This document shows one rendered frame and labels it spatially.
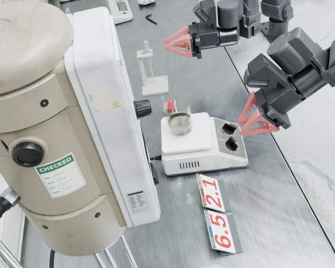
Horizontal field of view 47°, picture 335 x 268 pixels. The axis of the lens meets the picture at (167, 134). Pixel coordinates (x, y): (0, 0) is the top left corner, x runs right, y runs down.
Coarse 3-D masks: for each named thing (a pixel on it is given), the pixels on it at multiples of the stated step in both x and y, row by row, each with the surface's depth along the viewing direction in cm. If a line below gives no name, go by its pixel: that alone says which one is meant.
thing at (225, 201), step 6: (198, 180) 88; (216, 180) 91; (222, 180) 91; (222, 186) 90; (222, 192) 89; (222, 198) 88; (228, 198) 88; (222, 204) 86; (228, 204) 86; (216, 210) 86; (222, 210) 85; (228, 210) 85
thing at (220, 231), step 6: (210, 216) 81; (216, 216) 82; (222, 216) 84; (216, 222) 81; (222, 222) 82; (216, 228) 80; (222, 228) 81; (216, 234) 79; (222, 234) 80; (228, 234) 81; (216, 240) 77; (222, 240) 78; (228, 240) 79; (216, 246) 76; (222, 246) 77; (228, 246) 78
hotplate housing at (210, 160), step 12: (216, 144) 91; (156, 156) 95; (168, 156) 90; (180, 156) 90; (192, 156) 90; (204, 156) 90; (216, 156) 90; (228, 156) 90; (168, 168) 92; (180, 168) 92; (192, 168) 92; (204, 168) 92; (216, 168) 93; (228, 168) 93
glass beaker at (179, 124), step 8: (176, 96) 90; (184, 96) 90; (168, 104) 91; (176, 104) 92; (184, 104) 91; (168, 112) 92; (184, 112) 86; (168, 120) 89; (176, 120) 88; (184, 120) 88; (168, 128) 92; (176, 128) 89; (184, 128) 90; (192, 128) 92; (176, 136) 91; (184, 136) 91
